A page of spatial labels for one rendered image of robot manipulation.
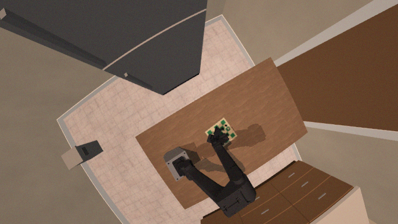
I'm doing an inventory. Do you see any green and cream chessboard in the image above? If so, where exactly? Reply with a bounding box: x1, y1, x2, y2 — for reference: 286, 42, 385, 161
205, 118, 237, 147

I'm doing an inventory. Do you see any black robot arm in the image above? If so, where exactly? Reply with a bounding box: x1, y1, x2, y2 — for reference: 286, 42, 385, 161
172, 128, 256, 218

